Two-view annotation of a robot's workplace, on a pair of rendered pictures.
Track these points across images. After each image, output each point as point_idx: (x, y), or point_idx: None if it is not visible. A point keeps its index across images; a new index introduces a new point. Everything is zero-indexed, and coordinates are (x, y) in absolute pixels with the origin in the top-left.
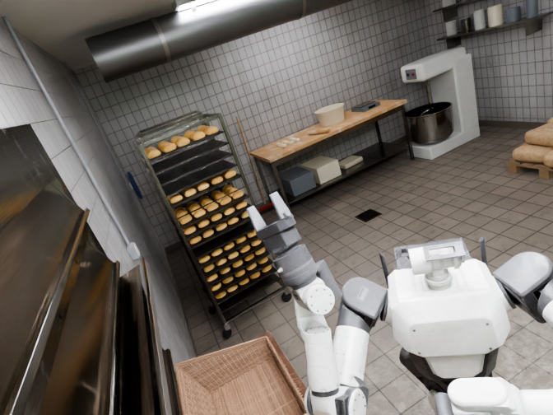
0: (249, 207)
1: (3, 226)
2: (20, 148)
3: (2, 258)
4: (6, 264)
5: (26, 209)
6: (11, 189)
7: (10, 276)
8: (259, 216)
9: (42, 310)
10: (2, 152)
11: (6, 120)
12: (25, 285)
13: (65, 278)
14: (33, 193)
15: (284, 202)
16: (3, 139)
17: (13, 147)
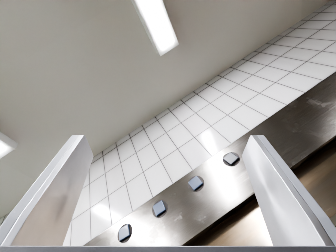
0: (245, 151)
1: (253, 193)
2: (316, 102)
3: (253, 219)
4: (253, 224)
5: (326, 154)
6: (281, 153)
7: (249, 235)
8: (276, 178)
9: None
10: (279, 126)
11: (301, 90)
12: (258, 245)
13: None
14: (325, 138)
15: (38, 178)
16: (288, 112)
17: (303, 109)
